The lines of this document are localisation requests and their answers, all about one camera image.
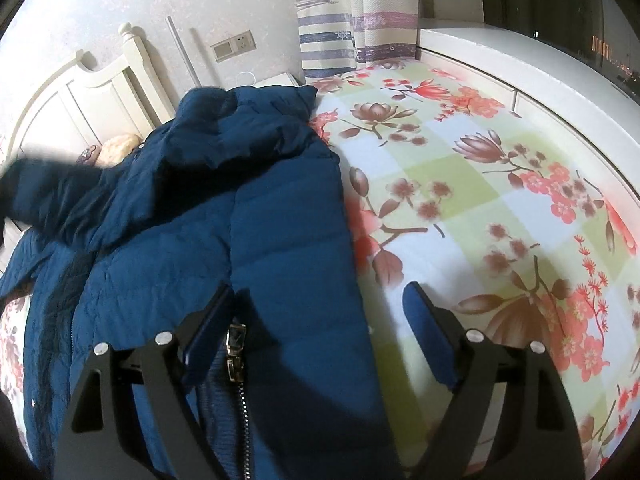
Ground navy blue puffer jacket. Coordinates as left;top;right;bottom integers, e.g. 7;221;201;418
1;86;401;479

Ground floral bed quilt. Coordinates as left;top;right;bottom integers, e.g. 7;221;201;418
0;56;640;478

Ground embroidered red blue pillow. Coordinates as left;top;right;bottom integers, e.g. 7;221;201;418
76;144;101;166

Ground yellow pillow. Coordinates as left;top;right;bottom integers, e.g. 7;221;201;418
96;133;142;168

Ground cream wooden headboard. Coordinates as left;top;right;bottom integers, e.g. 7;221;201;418
1;26;175;162

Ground white window sill ledge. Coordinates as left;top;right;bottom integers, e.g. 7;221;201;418
418;21;639;194

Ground white desk lamp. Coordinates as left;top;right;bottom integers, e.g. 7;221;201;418
165;15;198;97

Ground white bedside table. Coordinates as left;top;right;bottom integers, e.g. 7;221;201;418
253;72;299;88

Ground striped sailboat curtain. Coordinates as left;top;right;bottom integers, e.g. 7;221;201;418
295;0;420;80

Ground wall socket switch panel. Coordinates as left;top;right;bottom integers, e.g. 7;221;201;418
210;30;256;63

